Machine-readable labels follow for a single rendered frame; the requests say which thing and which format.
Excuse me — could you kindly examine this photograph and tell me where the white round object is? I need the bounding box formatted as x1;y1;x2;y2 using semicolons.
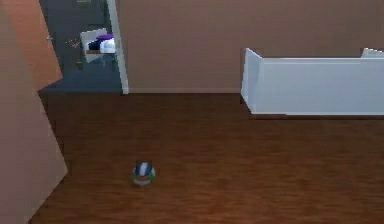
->
100;38;117;54

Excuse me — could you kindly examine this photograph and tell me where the white pillow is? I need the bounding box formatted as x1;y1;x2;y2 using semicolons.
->
360;47;384;59

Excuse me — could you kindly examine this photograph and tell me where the blue white green ball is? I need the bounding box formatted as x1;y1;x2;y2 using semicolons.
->
130;160;157;186

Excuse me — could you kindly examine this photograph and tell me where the orange room door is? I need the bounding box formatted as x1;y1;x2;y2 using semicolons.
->
7;0;64;92

